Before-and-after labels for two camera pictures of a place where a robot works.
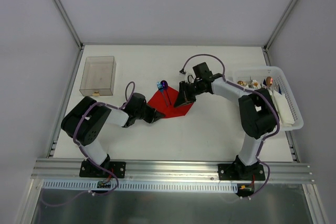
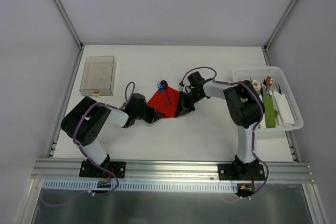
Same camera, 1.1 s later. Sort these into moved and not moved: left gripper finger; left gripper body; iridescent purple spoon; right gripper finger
Moved: right gripper finger
Not moved: iridescent purple spoon; left gripper finger; left gripper body
